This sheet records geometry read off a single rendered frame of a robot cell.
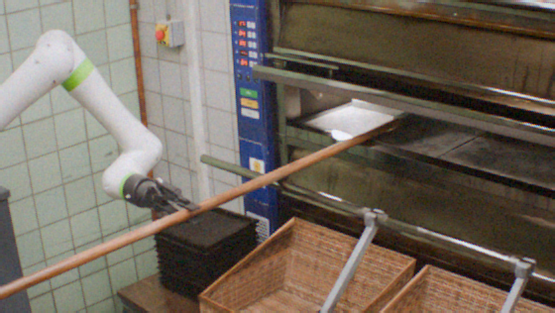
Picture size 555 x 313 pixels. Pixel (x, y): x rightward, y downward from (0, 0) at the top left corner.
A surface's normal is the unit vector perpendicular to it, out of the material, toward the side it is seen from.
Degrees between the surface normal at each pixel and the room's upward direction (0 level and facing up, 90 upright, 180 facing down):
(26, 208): 90
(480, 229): 70
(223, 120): 90
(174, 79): 90
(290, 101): 90
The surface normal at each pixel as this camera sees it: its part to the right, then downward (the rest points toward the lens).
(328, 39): -0.69, -0.06
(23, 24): 0.70, 0.21
